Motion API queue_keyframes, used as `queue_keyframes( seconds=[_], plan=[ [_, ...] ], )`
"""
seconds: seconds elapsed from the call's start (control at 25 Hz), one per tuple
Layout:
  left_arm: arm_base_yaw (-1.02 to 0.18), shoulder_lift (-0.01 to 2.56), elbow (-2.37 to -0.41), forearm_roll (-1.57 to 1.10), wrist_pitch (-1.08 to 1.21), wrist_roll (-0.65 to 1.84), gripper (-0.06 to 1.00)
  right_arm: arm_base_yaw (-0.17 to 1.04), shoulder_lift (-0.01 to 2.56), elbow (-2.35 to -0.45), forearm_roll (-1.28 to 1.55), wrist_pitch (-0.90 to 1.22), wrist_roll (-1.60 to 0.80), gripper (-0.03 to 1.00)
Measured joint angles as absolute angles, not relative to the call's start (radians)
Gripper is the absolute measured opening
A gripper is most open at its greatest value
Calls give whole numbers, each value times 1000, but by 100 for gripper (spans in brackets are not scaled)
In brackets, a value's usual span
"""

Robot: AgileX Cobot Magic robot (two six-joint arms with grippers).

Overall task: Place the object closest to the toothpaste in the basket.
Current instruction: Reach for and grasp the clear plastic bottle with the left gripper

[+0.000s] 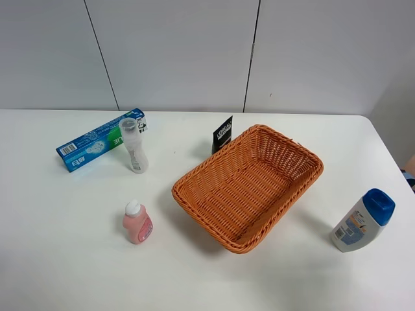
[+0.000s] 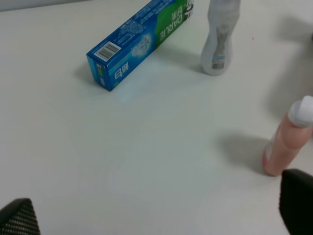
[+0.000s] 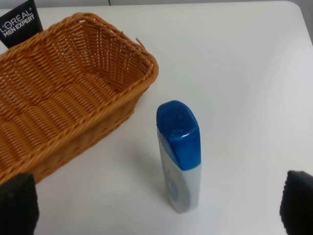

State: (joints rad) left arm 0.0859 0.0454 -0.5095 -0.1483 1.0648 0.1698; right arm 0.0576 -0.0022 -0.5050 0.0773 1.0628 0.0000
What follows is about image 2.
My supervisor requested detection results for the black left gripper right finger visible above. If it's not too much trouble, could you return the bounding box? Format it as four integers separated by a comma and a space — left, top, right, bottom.
279, 169, 313, 235

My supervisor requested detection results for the pink bottle white cap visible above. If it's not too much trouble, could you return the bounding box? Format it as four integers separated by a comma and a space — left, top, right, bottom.
263, 95, 313, 176

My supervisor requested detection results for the blue green toothpaste box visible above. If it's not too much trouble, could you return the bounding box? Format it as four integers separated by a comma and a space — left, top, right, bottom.
86, 0, 194, 91

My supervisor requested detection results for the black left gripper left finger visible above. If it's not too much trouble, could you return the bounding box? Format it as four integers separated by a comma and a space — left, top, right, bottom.
0, 198, 41, 235

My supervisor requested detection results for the white squeeze bottle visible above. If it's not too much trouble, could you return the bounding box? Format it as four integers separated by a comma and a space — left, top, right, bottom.
201, 0, 241, 76

